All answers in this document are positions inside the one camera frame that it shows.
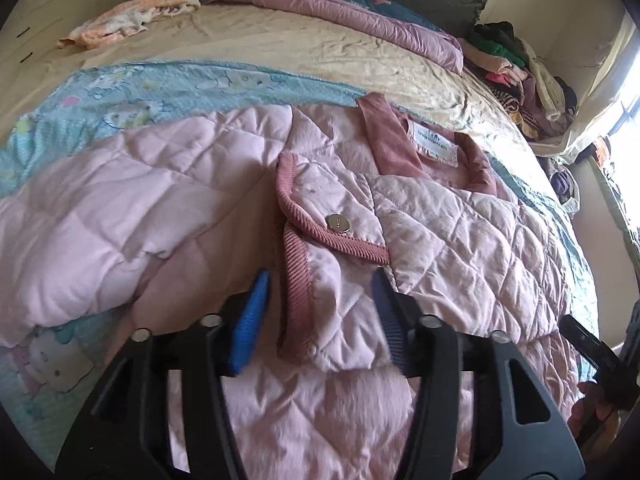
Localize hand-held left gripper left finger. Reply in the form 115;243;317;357
55;269;273;480

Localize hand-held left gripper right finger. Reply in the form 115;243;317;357
371;267;587;480

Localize pink quilted jacket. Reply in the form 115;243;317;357
0;94;601;480

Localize white bag of clothes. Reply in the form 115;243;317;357
547;157;582;217

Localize colourful clothes on windowsill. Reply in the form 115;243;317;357
591;136;615;168

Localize pile of mixed clothes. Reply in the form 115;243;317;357
462;21;581;143

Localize person's right hand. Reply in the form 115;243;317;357
570;381;622;438

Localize light blue cartoon printed blanket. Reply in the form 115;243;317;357
0;60;601;467

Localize cream curtain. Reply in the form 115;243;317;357
555;10;640;162

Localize beige bed sheet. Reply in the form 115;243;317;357
0;2;557;196

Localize dark floral quilt pink lining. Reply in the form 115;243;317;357
170;0;466;74

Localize peach and white cloth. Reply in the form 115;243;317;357
57;0;202;51

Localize cream wardrobe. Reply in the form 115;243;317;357
0;0;132;111

